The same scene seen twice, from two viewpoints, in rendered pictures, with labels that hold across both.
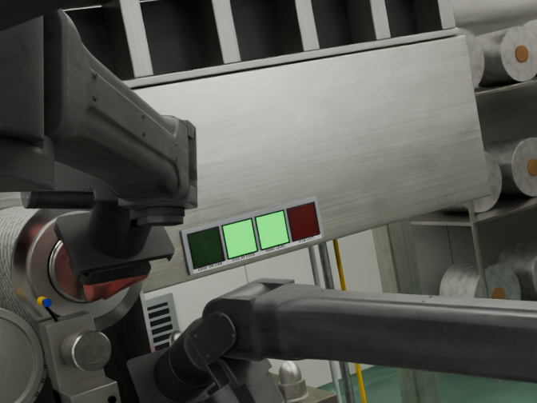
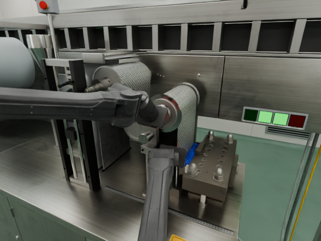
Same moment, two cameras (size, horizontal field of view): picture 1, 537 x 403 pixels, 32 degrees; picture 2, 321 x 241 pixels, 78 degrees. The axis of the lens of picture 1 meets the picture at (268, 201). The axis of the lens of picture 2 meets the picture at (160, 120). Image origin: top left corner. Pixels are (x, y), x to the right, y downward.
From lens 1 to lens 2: 68 cm
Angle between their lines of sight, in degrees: 55
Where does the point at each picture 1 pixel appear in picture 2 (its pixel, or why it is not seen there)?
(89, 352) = (142, 138)
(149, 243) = (156, 120)
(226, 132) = (276, 79)
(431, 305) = (148, 212)
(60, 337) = (147, 130)
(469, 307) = (146, 228)
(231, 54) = (294, 49)
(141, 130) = (30, 111)
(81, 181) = not seen: hidden behind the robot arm
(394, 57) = not seen: outside the picture
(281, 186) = (293, 105)
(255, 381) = not seen: hidden behind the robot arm
